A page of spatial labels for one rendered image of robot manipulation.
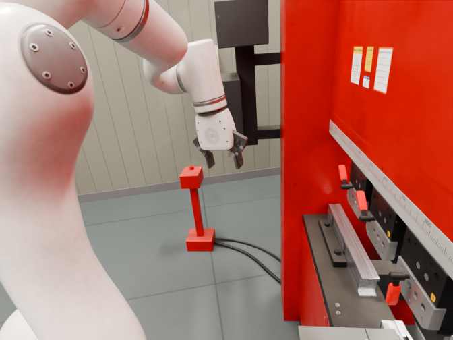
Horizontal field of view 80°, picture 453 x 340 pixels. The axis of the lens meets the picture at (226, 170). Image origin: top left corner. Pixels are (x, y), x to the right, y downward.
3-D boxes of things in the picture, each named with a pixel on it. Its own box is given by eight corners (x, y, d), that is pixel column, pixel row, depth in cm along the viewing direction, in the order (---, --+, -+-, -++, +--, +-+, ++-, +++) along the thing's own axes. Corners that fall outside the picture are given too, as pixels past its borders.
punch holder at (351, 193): (346, 199, 106) (350, 160, 99) (369, 198, 105) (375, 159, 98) (359, 221, 92) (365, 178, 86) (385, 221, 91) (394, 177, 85)
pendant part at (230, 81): (224, 127, 193) (219, 73, 178) (240, 125, 193) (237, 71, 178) (222, 148, 152) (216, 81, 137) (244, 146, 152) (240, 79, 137)
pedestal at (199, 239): (191, 237, 280) (179, 164, 246) (216, 237, 277) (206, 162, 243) (187, 251, 262) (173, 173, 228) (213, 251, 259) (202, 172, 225)
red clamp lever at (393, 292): (382, 300, 67) (389, 270, 63) (400, 300, 66) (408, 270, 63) (385, 306, 65) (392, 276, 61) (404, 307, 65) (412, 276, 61)
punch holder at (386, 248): (365, 231, 88) (371, 185, 81) (393, 231, 87) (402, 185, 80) (384, 264, 74) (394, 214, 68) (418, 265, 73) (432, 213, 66)
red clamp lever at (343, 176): (338, 164, 102) (342, 188, 98) (349, 163, 101) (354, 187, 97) (336, 166, 103) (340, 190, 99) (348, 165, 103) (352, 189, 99)
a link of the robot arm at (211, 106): (185, 104, 68) (188, 116, 69) (214, 100, 63) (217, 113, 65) (202, 96, 74) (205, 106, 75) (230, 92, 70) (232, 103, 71)
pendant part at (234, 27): (228, 142, 206) (218, 13, 171) (261, 139, 205) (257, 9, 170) (228, 169, 160) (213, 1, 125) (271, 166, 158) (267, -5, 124)
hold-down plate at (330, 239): (318, 224, 141) (318, 220, 140) (329, 224, 141) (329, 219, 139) (333, 267, 114) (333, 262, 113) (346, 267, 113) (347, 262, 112)
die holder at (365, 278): (327, 218, 145) (328, 204, 141) (338, 218, 144) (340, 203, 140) (358, 297, 100) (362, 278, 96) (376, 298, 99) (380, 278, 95)
